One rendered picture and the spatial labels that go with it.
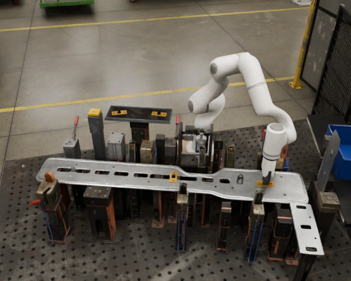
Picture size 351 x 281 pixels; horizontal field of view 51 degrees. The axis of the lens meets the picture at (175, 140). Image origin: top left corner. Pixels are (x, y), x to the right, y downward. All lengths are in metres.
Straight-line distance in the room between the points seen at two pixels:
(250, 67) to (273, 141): 0.36
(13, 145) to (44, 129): 0.37
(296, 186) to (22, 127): 3.16
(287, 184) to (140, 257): 0.83
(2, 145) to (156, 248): 2.53
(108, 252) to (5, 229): 0.60
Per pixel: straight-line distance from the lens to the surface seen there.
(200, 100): 2.11
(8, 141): 4.17
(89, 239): 2.05
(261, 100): 1.72
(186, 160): 2.06
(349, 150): 2.25
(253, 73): 1.74
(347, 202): 1.92
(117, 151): 2.00
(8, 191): 2.46
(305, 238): 1.73
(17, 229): 2.22
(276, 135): 1.69
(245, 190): 1.86
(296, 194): 1.91
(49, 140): 4.04
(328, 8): 4.51
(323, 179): 1.92
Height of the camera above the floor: 2.28
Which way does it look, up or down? 36 degrees down
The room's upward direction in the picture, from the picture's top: 1 degrees clockwise
